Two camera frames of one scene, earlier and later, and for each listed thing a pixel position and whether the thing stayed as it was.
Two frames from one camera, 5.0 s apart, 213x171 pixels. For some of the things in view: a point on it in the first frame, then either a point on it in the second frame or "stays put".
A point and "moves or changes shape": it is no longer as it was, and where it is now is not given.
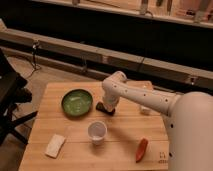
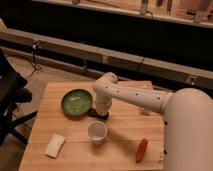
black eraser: (100, 107) moves or changes shape
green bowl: (76, 102) stays put
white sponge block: (55, 145) stays put
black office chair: (12, 94) stays put
